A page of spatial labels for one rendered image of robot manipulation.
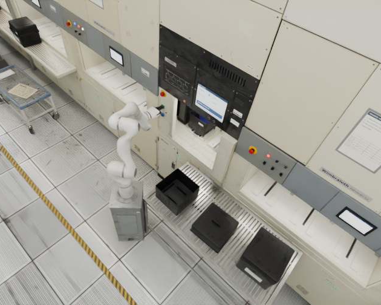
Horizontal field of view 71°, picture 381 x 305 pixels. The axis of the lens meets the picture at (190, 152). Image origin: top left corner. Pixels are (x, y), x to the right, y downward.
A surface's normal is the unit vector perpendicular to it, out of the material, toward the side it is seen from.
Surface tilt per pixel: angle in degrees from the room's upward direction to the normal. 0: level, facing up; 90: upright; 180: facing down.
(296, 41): 90
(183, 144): 0
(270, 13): 92
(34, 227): 0
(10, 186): 0
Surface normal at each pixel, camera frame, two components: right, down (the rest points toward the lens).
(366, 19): -0.67, 0.53
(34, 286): 0.10, -0.63
